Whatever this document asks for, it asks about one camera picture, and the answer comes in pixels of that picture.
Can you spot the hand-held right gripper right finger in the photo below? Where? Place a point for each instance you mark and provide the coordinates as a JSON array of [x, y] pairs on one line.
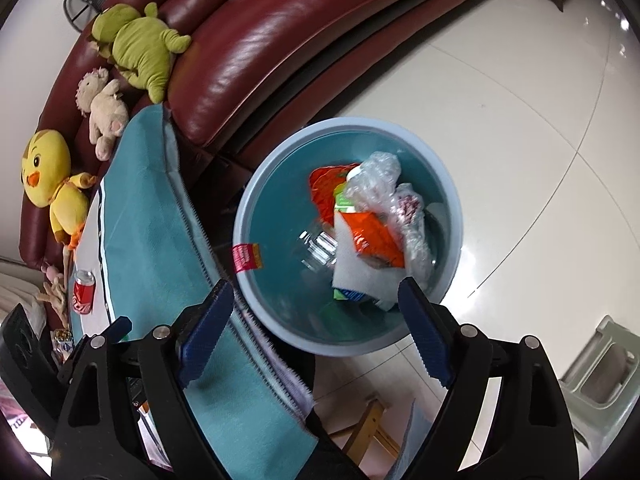
[[430, 340]]

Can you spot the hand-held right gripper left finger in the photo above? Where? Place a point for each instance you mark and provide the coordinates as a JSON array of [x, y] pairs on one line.
[[200, 340]]

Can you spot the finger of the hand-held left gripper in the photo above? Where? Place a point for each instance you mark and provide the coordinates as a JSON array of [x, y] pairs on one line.
[[119, 329]]

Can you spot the orange snack bag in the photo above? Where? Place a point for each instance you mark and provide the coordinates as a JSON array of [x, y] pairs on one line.
[[375, 237]]

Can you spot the clear plastic bottle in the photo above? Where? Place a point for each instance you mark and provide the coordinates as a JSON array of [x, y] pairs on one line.
[[317, 247]]

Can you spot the blue trash bin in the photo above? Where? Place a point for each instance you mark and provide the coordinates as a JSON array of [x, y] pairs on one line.
[[280, 210]]

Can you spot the white green carton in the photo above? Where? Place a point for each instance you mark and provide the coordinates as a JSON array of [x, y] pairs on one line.
[[345, 200]]

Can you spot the clear plastic wrap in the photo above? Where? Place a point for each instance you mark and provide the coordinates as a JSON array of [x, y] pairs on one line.
[[380, 180]]

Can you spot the red yellow snack wrapper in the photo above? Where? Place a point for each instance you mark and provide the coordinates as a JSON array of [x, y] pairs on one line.
[[325, 185]]

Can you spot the white blue packet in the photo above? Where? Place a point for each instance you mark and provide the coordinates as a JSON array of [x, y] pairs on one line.
[[64, 342]]

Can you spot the red soda can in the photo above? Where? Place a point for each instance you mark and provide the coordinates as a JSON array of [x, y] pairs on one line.
[[84, 295]]

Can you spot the white plastic bag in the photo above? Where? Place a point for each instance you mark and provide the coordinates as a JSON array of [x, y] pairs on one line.
[[20, 295]]

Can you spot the wooden stool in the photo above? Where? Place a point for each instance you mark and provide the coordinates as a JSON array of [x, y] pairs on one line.
[[367, 425]]

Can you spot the teal printed blanket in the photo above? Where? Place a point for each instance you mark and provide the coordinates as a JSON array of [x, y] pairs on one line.
[[145, 200]]

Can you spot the green plastic stool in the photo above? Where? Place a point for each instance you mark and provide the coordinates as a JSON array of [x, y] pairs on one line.
[[600, 375]]

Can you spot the yellow duck plush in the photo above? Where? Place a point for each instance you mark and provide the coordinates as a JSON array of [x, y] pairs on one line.
[[45, 170]]

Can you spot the beige sheep plush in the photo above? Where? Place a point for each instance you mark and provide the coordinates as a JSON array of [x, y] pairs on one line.
[[105, 110]]

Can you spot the green dinosaur plush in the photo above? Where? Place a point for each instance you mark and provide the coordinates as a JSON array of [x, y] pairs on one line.
[[140, 45]]

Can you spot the dark red leather sofa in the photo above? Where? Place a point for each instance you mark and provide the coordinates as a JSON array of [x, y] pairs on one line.
[[260, 50]]

